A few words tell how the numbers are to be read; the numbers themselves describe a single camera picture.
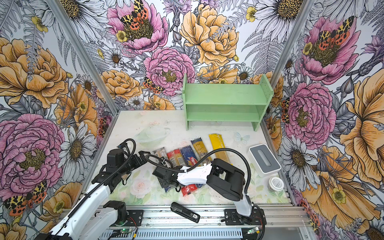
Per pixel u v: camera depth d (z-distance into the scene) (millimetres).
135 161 730
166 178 662
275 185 786
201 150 965
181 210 725
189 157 917
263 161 868
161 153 944
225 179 505
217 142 1018
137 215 747
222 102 1088
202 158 529
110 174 560
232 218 735
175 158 920
